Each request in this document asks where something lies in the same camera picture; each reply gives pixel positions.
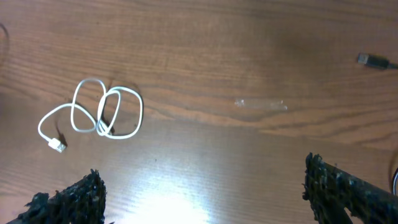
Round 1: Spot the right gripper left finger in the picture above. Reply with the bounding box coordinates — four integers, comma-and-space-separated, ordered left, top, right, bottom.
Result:
10, 169, 106, 224

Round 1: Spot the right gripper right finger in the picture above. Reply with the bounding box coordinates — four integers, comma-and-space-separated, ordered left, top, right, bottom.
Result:
302, 153, 397, 224

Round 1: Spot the white usb cable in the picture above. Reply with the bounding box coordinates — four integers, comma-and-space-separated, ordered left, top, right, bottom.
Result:
37, 78, 144, 154

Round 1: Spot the clear tape strip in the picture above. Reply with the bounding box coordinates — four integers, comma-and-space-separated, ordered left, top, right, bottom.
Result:
234, 98, 288, 111

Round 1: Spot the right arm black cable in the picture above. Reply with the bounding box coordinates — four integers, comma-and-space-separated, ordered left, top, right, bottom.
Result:
391, 166, 398, 196

